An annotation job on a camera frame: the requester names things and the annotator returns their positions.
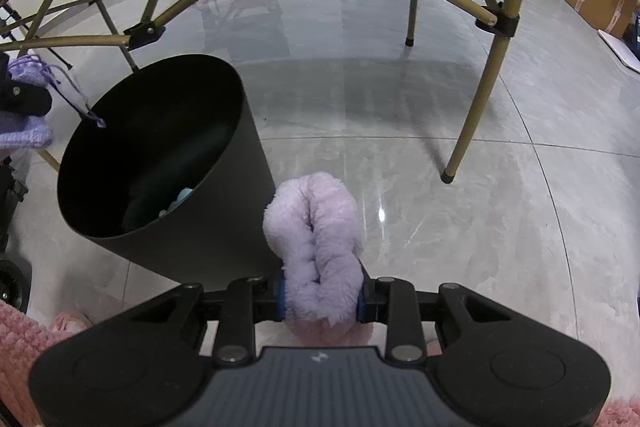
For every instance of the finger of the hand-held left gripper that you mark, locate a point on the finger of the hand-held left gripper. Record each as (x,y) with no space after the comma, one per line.
(27,99)

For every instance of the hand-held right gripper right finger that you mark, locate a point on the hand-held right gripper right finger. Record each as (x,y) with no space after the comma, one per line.
(361,302)

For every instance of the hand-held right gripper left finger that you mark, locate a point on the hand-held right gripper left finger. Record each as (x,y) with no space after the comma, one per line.
(281,302)

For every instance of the lilac fluffy plush toy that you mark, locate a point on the lilac fluffy plush toy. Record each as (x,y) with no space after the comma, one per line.
(320,247)

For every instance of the black round trash bin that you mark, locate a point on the black round trash bin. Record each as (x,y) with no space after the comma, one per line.
(220,227)

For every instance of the light blue plush toy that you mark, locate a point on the light blue plush toy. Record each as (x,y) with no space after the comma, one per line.
(184,196)

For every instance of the pink fuzzy slipper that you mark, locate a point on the pink fuzzy slipper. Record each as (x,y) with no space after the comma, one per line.
(72,322)

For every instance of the pink fuzzy clothing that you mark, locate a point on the pink fuzzy clothing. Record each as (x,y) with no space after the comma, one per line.
(20,357)

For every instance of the white flat floor board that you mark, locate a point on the white flat floor board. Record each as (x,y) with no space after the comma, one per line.
(625,54)

